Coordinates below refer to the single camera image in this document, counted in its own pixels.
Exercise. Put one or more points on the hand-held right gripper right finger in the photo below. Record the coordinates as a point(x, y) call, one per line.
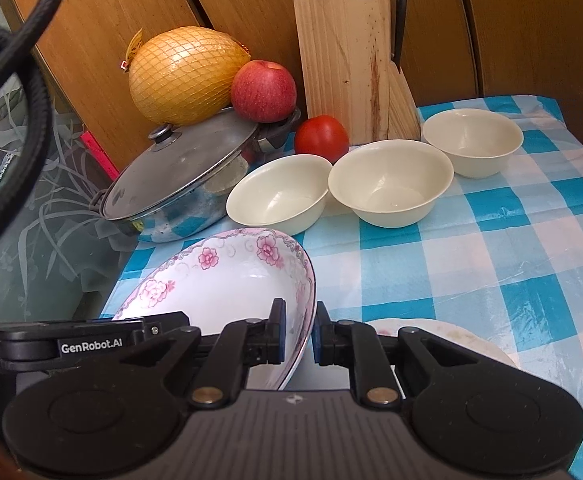
point(320, 337)

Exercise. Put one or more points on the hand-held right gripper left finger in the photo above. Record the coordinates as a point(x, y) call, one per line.
point(278, 332)

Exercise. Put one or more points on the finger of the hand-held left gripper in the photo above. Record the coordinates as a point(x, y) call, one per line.
point(31, 347)

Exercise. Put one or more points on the pink floral white plate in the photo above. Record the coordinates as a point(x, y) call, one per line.
point(221, 285)

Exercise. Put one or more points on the cream bowl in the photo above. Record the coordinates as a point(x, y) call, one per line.
point(391, 185)
point(471, 140)
point(276, 195)

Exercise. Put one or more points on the patterned frosted glass panel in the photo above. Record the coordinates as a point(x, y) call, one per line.
point(61, 240)

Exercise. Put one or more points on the plain white plate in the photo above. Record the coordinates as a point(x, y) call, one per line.
point(461, 340)

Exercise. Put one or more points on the steel pot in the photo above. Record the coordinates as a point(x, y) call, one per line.
point(186, 216)

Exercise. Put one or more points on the steel pot lid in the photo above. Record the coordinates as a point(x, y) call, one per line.
point(186, 165)

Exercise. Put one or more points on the red tomato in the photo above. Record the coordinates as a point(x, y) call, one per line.
point(321, 137)

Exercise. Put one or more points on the pink plastic board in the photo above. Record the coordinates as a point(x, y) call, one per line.
point(96, 152)

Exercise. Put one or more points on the blue white checked tablecloth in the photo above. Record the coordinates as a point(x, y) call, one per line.
point(521, 260)

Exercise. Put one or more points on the red apple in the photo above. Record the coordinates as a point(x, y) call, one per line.
point(264, 90)

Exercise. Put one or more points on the wooden knife block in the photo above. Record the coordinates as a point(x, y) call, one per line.
point(341, 70)

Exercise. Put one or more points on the pomelo in yellow net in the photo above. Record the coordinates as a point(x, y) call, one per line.
point(181, 75)

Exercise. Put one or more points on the wooden cabinet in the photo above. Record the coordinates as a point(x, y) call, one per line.
point(521, 25)

